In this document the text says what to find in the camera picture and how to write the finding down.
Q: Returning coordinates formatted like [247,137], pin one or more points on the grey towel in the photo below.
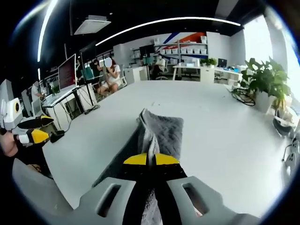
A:
[166,133]

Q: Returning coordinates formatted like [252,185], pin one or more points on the person's left hand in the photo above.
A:
[8,146]

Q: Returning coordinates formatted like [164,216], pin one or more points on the black clothing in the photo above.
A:
[32,155]

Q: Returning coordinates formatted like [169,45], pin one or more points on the black power adapter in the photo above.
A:
[57,136]

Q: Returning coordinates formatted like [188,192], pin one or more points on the white desk with black legs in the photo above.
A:
[61,96]

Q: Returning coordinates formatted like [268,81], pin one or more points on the computer monitor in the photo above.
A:
[67,72]

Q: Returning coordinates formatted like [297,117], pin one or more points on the teal chair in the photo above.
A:
[89,73]

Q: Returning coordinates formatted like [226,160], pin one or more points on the white ceiling light strip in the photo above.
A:
[41,35]
[199,18]

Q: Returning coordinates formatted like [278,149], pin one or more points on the white cabinet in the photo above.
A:
[137,75]

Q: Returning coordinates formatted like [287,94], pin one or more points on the ceiling air conditioner unit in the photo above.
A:
[92,24]

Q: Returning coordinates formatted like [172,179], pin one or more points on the long white desk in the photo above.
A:
[194,70]

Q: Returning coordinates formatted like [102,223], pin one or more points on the white and black headset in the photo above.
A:
[282,124]

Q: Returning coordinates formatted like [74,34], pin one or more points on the small green potted plant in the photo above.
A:
[208,62]

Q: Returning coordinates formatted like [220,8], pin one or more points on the small dark monitor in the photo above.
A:
[222,62]

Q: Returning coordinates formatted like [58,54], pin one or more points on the shelf with white boxes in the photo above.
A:
[187,50]

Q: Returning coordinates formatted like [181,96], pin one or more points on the large green potted plant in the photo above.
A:
[267,75]

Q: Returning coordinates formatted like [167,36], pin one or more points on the black wall screen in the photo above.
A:
[146,50]

